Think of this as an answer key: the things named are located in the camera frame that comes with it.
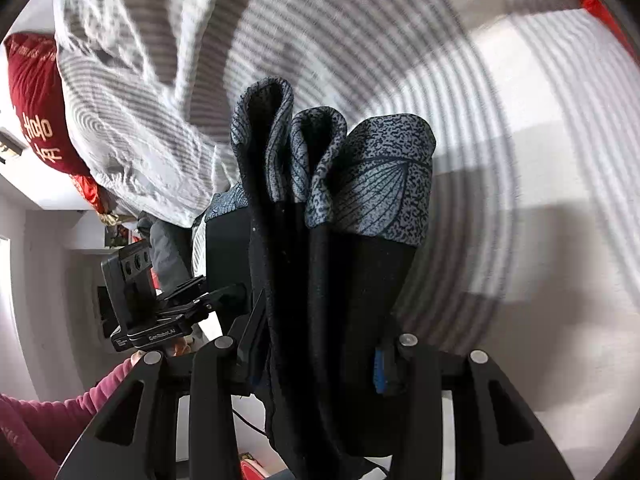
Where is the black blanket with blue border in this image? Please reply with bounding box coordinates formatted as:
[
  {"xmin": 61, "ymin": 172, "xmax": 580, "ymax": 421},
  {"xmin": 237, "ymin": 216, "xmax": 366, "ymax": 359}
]
[{"xmin": 205, "ymin": 78, "xmax": 436, "ymax": 479}]

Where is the pink sleeved left forearm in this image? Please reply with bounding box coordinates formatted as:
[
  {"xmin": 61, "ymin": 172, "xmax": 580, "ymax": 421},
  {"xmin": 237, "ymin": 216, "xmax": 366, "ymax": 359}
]
[{"xmin": 1, "ymin": 354, "xmax": 138, "ymax": 479}]

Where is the person's left hand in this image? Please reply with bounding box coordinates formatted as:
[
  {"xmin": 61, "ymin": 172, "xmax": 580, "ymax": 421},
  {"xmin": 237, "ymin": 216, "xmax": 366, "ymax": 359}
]
[{"xmin": 129, "ymin": 336, "xmax": 198, "ymax": 366}]

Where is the dark grey jacket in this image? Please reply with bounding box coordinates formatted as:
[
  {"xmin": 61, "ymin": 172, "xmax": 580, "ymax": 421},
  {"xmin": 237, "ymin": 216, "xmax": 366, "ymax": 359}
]
[{"xmin": 137, "ymin": 212, "xmax": 193, "ymax": 292}]

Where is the white mattress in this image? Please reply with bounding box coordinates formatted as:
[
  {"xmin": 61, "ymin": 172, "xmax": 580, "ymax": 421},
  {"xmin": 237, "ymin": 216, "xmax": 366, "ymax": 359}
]
[{"xmin": 219, "ymin": 0, "xmax": 639, "ymax": 479}]

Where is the grey striped white duvet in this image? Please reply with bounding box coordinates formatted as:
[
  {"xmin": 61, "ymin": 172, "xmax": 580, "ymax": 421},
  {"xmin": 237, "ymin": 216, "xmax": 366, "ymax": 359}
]
[{"xmin": 54, "ymin": 0, "xmax": 312, "ymax": 226}]

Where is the dark red printed pillow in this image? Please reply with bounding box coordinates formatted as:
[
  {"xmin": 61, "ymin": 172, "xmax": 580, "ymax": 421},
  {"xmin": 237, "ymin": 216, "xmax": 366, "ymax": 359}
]
[{"xmin": 3, "ymin": 32, "xmax": 112, "ymax": 214}]

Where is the red embroidered pillow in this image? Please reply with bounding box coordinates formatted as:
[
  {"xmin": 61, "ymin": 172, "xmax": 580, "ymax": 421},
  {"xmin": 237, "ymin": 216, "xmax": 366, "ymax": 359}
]
[{"xmin": 579, "ymin": 0, "xmax": 639, "ymax": 61}]

